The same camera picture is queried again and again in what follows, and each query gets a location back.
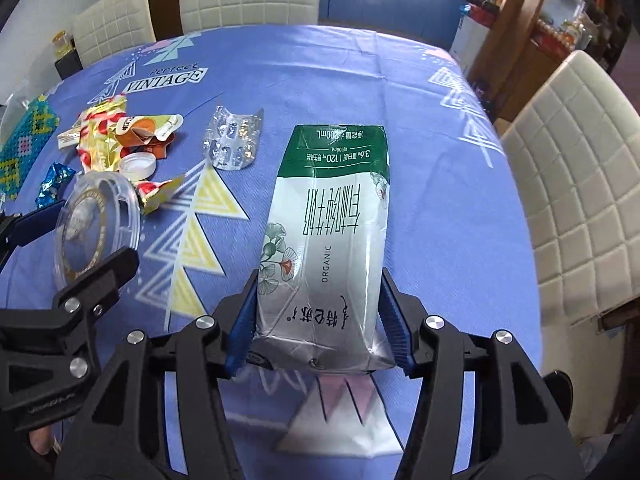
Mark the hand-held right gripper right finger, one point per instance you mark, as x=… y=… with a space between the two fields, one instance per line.
x=395 y=326

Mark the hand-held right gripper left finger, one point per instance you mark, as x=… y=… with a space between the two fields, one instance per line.
x=245 y=321

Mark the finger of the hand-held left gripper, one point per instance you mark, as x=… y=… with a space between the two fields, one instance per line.
x=107 y=272
x=35 y=222

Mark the clear round plastic lid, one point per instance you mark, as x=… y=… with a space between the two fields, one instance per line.
x=95 y=220

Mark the white bottle cap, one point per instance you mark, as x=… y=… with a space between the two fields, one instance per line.
x=136 y=165

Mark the green white milk carton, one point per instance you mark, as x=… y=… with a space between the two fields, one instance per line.
x=325 y=220

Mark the orange white jelly pouch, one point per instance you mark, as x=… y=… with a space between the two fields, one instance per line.
x=145 y=127

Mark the blue foil candy wrapper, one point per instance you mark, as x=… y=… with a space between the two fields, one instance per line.
x=52 y=185

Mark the colourful beaded mat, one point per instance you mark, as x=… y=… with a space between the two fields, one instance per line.
x=27 y=145

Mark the yellow red snack wrapper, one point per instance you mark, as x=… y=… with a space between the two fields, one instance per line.
x=160 y=191
x=97 y=135

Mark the black box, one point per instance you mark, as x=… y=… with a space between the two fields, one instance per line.
x=67 y=66

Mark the empty silver blister pack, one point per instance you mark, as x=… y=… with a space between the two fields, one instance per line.
x=232 y=140

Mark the yellow jar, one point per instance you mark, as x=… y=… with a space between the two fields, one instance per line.
x=63 y=42

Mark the blue printed tablecloth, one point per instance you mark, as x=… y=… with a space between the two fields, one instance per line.
x=350 y=85

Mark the white box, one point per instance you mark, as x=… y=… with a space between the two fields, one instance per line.
x=470 y=45

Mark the wooden shelf with goods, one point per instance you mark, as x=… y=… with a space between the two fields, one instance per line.
x=520 y=35

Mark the blue cabinet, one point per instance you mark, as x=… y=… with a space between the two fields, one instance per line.
x=400 y=5

